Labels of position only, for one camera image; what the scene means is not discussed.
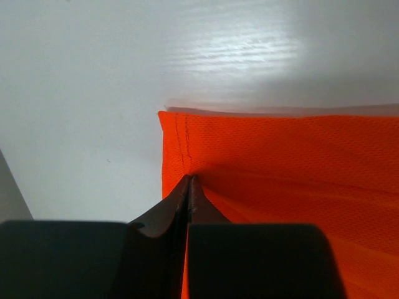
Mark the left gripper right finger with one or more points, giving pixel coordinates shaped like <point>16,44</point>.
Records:
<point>227,260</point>

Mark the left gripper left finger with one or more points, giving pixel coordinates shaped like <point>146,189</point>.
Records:
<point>65,259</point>

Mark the orange mesh shorts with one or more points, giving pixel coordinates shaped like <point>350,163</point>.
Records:
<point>337,172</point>

